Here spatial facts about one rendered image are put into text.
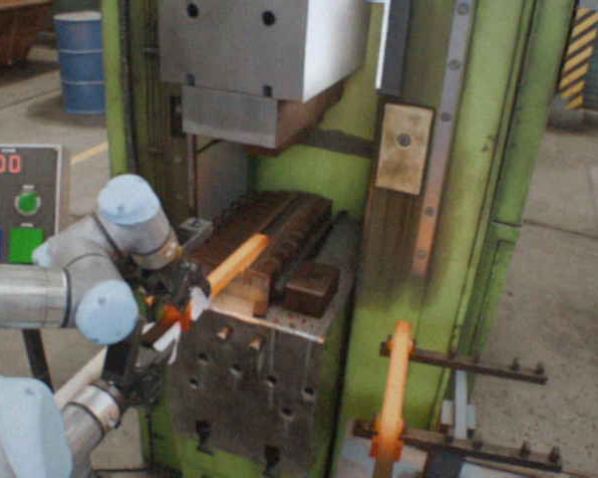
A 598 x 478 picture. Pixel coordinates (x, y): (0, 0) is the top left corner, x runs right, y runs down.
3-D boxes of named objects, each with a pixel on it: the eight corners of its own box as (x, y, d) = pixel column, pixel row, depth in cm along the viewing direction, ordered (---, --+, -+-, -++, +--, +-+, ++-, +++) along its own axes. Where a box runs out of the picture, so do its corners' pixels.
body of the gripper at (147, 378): (130, 373, 99) (87, 418, 89) (125, 335, 95) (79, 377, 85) (166, 387, 96) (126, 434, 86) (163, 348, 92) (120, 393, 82)
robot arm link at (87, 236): (37, 281, 72) (109, 234, 74) (24, 243, 80) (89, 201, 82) (70, 320, 77) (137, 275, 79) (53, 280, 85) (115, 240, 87)
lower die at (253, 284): (268, 306, 125) (269, 272, 120) (187, 282, 130) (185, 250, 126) (330, 225, 159) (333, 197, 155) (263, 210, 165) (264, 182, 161)
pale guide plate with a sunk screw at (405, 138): (418, 195, 114) (432, 113, 105) (374, 186, 116) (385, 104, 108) (420, 191, 115) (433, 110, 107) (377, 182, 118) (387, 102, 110)
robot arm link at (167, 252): (139, 211, 91) (182, 222, 88) (149, 228, 94) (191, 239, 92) (116, 250, 87) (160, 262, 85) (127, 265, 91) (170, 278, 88)
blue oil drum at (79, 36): (96, 118, 526) (89, 21, 483) (49, 110, 544) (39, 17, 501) (134, 103, 575) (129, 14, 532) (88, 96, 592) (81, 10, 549)
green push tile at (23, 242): (41, 263, 122) (42, 229, 122) (8, 262, 121) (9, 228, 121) (44, 262, 124) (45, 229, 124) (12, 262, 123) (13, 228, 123)
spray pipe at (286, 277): (281, 299, 123) (282, 288, 121) (269, 296, 123) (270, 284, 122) (333, 231, 151) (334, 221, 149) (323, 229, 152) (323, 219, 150)
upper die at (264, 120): (275, 148, 107) (277, 99, 103) (182, 131, 113) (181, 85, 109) (342, 99, 142) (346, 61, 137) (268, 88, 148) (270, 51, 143)
